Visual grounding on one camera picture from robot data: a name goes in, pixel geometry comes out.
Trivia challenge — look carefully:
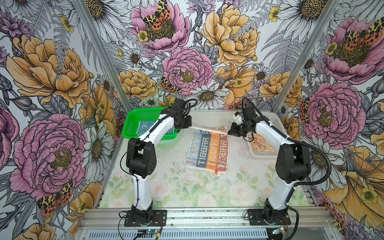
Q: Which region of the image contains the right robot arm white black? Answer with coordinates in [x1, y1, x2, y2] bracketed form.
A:
[228, 107, 311, 225]

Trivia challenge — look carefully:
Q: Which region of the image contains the aluminium front rail frame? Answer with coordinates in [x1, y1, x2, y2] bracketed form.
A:
[75, 207, 342, 240]

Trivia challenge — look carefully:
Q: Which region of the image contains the orange pink patterned towel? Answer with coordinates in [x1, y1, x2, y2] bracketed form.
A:
[248, 134, 276, 153]

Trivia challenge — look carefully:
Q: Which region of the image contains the right aluminium corner post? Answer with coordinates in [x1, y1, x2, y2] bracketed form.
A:
[271, 0, 341, 114]

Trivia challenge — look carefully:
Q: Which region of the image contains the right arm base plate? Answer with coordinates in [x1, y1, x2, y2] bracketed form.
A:
[245, 209, 292, 226]

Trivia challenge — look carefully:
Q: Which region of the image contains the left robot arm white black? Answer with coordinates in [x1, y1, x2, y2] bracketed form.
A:
[125, 99, 198, 227]

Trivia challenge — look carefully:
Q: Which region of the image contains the left aluminium corner post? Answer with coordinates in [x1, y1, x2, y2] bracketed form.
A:
[74, 1, 133, 113]

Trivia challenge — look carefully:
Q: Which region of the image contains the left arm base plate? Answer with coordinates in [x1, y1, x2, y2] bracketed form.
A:
[124, 210, 168, 227]

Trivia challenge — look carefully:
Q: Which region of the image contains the striped rabbit text towel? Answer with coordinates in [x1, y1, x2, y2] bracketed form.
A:
[186, 126, 229, 175]

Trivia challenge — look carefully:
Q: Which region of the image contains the green plastic basket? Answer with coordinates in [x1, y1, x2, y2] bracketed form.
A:
[122, 107, 165, 140]

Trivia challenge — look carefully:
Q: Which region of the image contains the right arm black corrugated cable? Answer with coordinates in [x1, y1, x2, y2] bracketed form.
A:
[241, 96, 333, 240]

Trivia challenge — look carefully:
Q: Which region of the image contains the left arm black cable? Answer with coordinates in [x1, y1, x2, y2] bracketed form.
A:
[119, 98, 199, 211]

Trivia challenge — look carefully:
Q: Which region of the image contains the aluminium corner post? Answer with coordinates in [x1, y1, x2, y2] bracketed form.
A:
[271, 0, 341, 114]
[74, 1, 133, 113]

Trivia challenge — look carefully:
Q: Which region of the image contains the white plastic basket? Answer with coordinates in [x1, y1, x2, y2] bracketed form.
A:
[246, 112, 287, 160]

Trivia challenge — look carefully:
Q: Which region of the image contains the small green circuit board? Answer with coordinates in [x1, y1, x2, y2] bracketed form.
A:
[271, 227, 286, 235]

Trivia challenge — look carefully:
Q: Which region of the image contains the blue bunny pattern towel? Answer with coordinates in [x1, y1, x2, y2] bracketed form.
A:
[137, 121, 156, 136]

